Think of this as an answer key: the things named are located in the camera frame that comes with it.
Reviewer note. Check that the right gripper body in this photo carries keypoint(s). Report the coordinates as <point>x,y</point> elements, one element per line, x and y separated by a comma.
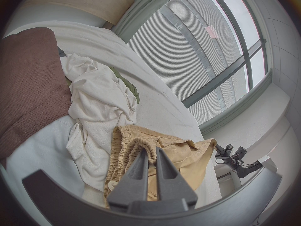
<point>229,159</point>

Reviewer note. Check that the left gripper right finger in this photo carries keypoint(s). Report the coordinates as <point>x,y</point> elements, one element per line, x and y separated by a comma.
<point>174,185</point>

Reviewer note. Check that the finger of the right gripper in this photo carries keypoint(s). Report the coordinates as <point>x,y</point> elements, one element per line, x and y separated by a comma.
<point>221,158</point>
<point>221,149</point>

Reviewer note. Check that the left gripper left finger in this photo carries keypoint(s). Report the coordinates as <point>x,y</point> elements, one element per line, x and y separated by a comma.
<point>131,185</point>

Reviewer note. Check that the tan shorts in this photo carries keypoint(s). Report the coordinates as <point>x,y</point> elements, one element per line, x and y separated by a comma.
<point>183,159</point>

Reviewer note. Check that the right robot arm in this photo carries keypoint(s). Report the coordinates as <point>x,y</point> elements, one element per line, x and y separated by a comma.
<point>247,169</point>

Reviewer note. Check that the bed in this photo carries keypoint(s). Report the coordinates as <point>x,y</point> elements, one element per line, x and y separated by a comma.
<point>164,90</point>

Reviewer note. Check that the grey-green curtain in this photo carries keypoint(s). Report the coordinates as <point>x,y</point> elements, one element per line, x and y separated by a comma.
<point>136,15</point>
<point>235,112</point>

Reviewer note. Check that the cream garment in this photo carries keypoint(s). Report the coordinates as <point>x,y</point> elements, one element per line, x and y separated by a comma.
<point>98,102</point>

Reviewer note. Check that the pale grey garment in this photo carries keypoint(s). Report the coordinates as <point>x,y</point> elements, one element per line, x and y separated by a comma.
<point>47,149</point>

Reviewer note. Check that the olive green garment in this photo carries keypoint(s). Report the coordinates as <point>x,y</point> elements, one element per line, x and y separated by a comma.
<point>130,88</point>

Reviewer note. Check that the window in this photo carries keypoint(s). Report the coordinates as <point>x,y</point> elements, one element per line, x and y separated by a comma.
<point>188,55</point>

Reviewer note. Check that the brown garment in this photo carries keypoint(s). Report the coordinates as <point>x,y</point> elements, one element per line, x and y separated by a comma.
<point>30,79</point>

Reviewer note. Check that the black garment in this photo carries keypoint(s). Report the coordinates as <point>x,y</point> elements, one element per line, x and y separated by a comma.
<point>62,53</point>

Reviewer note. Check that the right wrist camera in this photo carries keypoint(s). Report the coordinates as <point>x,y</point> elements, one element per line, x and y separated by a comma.
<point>229,147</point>

